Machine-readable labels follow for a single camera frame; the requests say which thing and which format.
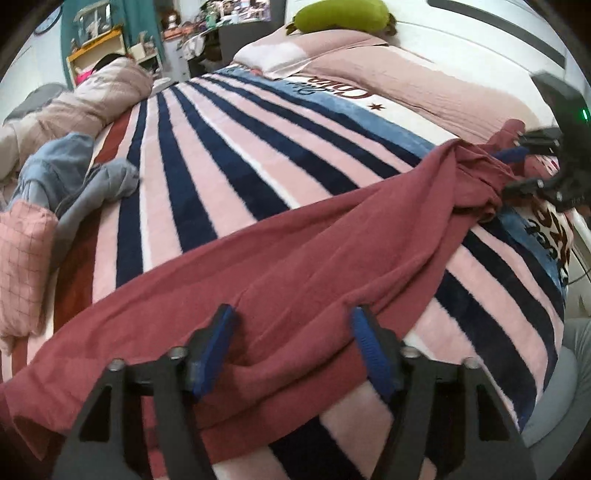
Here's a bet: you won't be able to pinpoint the dark red pants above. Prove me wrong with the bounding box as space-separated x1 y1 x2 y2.
1 120 524 462

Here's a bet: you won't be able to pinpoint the pink ribbed pillow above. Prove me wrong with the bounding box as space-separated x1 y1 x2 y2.
303 46 542 143

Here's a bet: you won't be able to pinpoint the white bed headboard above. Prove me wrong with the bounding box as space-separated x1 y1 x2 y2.
386 1 586 128

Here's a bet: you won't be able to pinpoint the green plush toy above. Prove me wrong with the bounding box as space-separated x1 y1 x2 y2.
286 0 397 36

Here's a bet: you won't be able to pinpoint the pink checked garment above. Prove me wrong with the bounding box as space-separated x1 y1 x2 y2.
1 200 58 354

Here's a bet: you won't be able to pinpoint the pink and white pillow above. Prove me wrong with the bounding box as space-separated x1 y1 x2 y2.
232 27 387 80

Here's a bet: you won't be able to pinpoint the blue jeans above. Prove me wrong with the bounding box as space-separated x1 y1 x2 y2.
8 133 139 270

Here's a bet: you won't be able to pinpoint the dark cluttered desk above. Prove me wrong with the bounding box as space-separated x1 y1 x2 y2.
176 1 286 80

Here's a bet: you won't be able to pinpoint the grey pink patchwork duvet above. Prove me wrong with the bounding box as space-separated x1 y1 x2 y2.
1 57 153 183

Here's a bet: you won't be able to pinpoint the black and white plush toy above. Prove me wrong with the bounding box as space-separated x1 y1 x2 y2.
76 53 123 85

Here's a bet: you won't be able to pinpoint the yellow white shelf unit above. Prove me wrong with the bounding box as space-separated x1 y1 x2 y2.
66 26 162 86

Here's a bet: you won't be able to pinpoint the teal curtain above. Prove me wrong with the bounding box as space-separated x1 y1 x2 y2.
61 1 164 87

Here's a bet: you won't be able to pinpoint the glass display case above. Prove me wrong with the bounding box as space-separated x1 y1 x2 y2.
73 1 113 44

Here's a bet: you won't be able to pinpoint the round black wall clock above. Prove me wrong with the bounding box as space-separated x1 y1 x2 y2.
33 5 63 36

